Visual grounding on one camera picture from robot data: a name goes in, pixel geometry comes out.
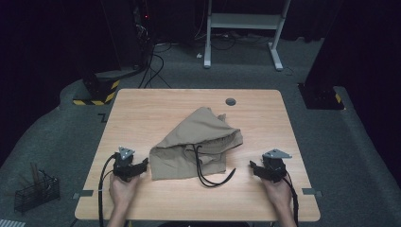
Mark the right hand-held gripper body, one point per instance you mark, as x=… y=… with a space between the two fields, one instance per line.
x=273 y=167

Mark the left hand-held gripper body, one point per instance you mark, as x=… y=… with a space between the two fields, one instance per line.
x=123 y=165

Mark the person's left hand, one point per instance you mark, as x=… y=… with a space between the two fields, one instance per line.
x=121 y=190

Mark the person's right hand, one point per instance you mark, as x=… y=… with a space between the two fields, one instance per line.
x=278 y=194

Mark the grey tape strip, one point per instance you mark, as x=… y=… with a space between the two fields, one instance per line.
x=311 y=191
x=84 y=193

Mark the yellow-black striped stand base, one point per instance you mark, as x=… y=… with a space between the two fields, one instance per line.
x=101 y=91

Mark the black stand base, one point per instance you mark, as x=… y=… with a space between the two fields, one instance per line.
x=320 y=97

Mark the small white plug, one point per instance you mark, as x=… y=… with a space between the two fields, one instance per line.
x=199 y=55

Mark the dark equipment rack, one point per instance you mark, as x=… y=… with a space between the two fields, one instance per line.
x=143 y=34

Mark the white metal desk frame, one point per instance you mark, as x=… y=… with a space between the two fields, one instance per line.
x=244 y=21

